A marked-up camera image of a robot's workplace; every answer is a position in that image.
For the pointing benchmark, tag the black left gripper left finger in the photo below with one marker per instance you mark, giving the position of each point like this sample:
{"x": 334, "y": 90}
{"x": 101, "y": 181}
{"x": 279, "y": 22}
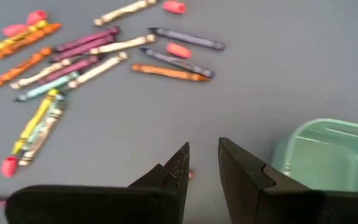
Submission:
{"x": 154, "y": 199}

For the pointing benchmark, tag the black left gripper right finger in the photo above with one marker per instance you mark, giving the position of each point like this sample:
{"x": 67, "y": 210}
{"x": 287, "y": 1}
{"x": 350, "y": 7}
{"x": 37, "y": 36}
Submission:
{"x": 250, "y": 193}

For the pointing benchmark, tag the teal plastic bin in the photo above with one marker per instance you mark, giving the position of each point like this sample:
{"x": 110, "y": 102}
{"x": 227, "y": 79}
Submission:
{"x": 322, "y": 155}

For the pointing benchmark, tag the light brown crayon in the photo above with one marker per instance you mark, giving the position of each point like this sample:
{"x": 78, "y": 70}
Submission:
{"x": 169, "y": 72}

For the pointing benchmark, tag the yellow crayon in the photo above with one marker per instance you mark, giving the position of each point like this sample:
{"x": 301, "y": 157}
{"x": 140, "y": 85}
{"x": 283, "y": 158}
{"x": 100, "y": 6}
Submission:
{"x": 36, "y": 119}
{"x": 14, "y": 39}

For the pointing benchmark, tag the black marker pen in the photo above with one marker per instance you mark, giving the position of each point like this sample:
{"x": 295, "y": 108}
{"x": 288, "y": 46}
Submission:
{"x": 186, "y": 39}

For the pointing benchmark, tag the orange crayon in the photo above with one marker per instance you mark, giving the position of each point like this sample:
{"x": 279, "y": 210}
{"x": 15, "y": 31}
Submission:
{"x": 26, "y": 40}
{"x": 19, "y": 68}

